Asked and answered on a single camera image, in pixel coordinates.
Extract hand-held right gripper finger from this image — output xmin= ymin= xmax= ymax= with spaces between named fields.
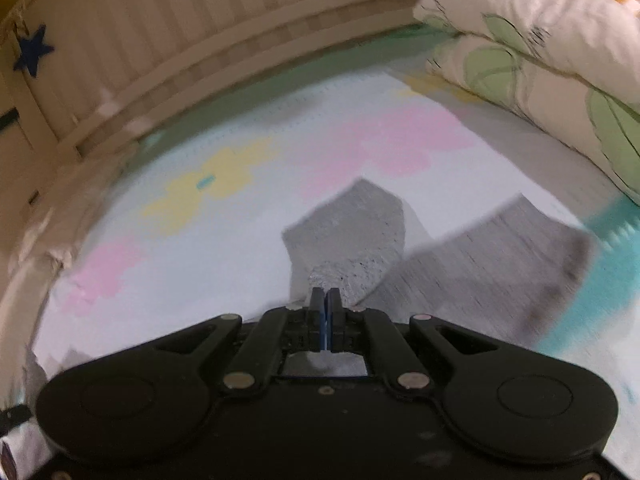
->
xmin=326 ymin=287 xmax=502 ymax=402
xmin=146 ymin=287 xmax=327 ymax=394

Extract grey pants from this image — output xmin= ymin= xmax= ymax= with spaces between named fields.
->
xmin=281 ymin=177 xmax=596 ymax=379

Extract floral print bed blanket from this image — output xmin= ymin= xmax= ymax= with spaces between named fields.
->
xmin=0 ymin=22 xmax=640 ymax=480

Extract leaf-patterned pillow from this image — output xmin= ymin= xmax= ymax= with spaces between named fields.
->
xmin=412 ymin=0 xmax=640 ymax=207

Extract blue star decoration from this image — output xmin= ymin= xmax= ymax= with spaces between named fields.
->
xmin=12 ymin=22 xmax=55 ymax=80

